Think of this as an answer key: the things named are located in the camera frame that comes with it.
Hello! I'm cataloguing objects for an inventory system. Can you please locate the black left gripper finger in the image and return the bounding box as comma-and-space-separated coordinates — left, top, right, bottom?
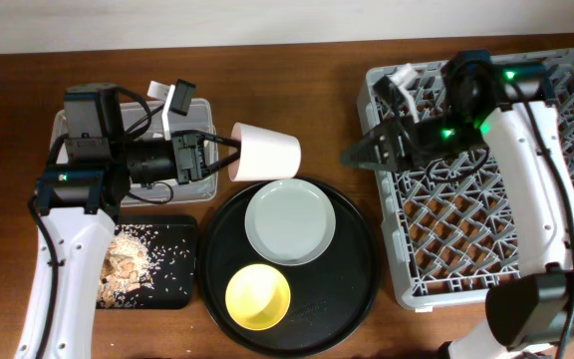
187, 131, 241, 148
206, 152, 240, 175

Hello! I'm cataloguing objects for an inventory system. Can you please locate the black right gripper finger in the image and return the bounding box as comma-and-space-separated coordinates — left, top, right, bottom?
340, 151, 392, 172
350, 123, 392, 152

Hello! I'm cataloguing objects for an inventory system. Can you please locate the pink plastic cup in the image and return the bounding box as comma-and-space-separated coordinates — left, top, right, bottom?
228, 123, 302, 181

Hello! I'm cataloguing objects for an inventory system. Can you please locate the white round plate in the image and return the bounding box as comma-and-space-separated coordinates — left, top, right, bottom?
244, 179, 337, 266

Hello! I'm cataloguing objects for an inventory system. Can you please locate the food scraps pile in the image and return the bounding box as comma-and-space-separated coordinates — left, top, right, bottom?
96, 223, 193, 308

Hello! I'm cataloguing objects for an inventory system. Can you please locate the yellow plastic bowl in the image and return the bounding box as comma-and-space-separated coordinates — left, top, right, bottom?
225, 263, 291, 331

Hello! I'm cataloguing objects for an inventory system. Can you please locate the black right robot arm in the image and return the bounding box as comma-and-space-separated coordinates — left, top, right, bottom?
341, 49, 574, 358

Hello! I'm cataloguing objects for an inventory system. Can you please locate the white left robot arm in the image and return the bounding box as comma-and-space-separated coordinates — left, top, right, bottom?
15, 83, 242, 358

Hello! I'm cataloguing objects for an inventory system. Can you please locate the clear plastic waste bin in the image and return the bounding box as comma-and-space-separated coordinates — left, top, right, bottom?
50, 97, 219, 208

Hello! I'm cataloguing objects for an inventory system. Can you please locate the grey dishwasher rack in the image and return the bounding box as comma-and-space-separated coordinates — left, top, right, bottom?
375, 48, 574, 312

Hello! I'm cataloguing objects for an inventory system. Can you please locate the black rectangular tray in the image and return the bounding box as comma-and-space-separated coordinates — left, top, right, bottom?
95, 213, 199, 311

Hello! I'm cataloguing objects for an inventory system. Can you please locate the round black serving tray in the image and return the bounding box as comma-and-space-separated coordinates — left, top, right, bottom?
196, 181, 382, 357

